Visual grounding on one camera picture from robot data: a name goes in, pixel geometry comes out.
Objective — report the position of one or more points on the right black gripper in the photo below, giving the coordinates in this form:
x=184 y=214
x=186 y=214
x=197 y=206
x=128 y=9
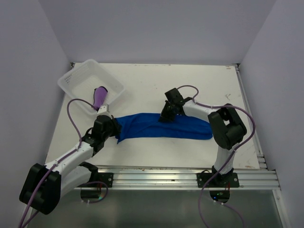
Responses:
x=164 y=117

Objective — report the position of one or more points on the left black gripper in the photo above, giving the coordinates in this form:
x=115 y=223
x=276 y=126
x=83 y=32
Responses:
x=114 y=122

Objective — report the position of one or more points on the purple towel black trim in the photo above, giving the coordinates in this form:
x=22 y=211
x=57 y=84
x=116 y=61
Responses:
x=99 y=97

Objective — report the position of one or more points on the blue towel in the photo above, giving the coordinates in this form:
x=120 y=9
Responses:
x=147 y=125

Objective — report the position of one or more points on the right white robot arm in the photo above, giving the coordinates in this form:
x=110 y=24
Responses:
x=227 y=127

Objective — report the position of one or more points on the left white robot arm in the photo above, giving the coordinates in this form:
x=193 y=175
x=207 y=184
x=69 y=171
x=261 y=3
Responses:
x=46 y=184

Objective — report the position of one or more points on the white plastic basket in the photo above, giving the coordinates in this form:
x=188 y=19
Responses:
x=83 y=79

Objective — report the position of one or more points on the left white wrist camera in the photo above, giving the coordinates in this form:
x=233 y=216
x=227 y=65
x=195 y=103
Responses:
x=104 y=110

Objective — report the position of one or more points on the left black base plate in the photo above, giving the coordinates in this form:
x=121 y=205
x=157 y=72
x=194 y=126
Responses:
x=105 y=177

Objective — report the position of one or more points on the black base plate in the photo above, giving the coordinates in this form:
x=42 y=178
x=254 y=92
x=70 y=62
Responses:
x=105 y=177
x=220 y=181

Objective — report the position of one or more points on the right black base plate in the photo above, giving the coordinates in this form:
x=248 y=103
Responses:
x=220 y=181

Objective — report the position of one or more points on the right side aluminium rail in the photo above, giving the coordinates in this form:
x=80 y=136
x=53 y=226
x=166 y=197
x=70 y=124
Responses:
x=260 y=156

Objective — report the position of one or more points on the aluminium mounting rail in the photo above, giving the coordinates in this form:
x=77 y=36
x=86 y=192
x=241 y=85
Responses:
x=131 y=178

